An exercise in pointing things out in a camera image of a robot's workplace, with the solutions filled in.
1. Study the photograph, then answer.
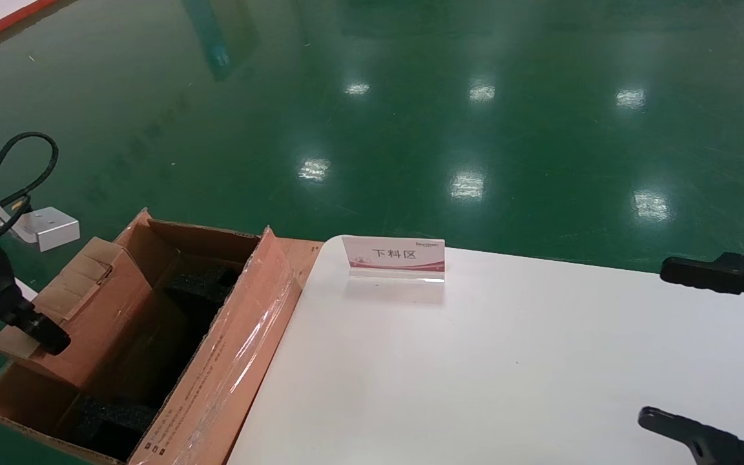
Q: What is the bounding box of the small cardboard box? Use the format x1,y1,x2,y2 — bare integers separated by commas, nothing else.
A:
0,236,154,389

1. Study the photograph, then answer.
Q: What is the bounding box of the acrylic sign with red print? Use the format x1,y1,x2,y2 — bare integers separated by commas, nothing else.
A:
342,235,446,284

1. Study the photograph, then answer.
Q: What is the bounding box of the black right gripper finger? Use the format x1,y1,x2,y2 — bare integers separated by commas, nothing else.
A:
660,252,744,324
637,406,744,465

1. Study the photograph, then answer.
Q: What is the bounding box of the large cardboard box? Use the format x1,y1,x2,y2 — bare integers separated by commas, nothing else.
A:
0,207,325,465

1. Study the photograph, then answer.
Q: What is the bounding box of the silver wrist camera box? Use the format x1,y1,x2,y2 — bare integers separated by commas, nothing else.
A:
0,187,81,253

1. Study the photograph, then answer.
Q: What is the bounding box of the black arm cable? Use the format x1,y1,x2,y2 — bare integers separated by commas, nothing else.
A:
0,132,60,250

